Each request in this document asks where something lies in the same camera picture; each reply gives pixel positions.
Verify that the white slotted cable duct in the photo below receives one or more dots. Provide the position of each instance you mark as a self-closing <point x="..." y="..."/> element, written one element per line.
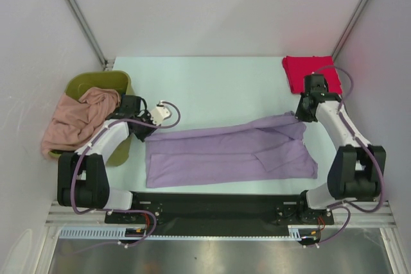
<point x="124" y="233"/>

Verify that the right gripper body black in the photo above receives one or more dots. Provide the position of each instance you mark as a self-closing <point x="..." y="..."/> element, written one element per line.
<point x="302" y="114"/>

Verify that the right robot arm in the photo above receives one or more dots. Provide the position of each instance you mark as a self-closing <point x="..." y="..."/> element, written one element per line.
<point x="355" y="177"/>

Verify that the pink t shirt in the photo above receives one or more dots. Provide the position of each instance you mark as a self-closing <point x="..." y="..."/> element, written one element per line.
<point x="75" y="121"/>

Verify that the purple t shirt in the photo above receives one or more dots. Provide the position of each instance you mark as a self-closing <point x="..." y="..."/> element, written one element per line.
<point x="269" y="148"/>

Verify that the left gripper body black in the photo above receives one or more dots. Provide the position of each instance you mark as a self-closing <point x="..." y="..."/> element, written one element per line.
<point x="143" y="131"/>

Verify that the corner aluminium post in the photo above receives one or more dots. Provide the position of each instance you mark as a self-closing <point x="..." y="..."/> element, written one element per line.
<point x="86" y="30"/>
<point x="353" y="20"/>

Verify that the aluminium frame rail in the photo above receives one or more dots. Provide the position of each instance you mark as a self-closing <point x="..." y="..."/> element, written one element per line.
<point x="65" y="217"/>

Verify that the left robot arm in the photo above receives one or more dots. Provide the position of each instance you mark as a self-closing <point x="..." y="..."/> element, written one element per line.
<point x="82" y="176"/>

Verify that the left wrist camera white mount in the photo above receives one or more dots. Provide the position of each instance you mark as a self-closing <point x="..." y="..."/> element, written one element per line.
<point x="160" y="113"/>

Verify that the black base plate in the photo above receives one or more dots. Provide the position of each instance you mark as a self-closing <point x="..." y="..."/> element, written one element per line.
<point x="227" y="215"/>

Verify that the folded red t shirt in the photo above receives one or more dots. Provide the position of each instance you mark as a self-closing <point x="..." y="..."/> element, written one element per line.
<point x="296" y="68"/>

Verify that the left corner aluminium post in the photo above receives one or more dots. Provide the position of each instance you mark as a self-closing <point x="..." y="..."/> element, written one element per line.
<point x="86" y="30"/>

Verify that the right corner aluminium post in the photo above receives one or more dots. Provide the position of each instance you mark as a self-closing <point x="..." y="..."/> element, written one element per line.
<point x="353" y="20"/>

